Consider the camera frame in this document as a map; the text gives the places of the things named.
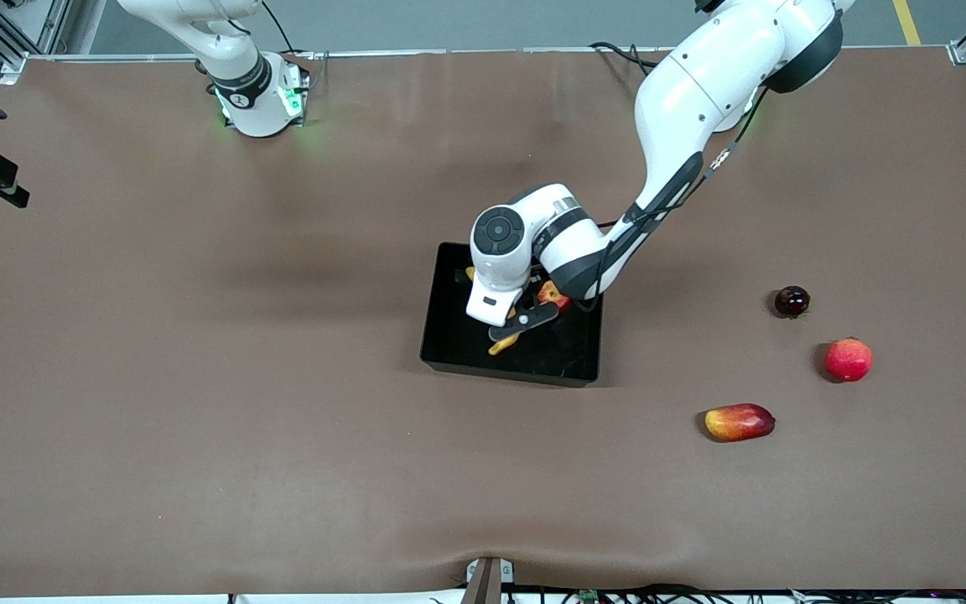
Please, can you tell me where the brown table mat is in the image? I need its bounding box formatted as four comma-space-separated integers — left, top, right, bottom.
0, 46, 966, 598

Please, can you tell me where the black camera cable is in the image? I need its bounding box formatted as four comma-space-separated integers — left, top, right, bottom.
571, 84, 769, 314

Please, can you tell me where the black base cable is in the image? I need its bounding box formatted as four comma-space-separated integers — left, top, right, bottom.
588, 40, 660, 76
261, 0, 316, 85

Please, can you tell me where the black plastic box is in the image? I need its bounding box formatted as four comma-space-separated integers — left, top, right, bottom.
420, 243, 604, 388

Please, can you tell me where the yellow banana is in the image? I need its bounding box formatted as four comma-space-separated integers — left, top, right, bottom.
465, 267, 526, 357

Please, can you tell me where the red yellow mango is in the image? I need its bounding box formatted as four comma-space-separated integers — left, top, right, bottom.
704, 403, 776, 443

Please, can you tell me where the dark red plum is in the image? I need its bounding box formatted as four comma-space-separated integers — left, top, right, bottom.
774, 285, 812, 320

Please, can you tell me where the metal table clamp bracket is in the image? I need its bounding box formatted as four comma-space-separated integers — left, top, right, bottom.
462, 556, 516, 604

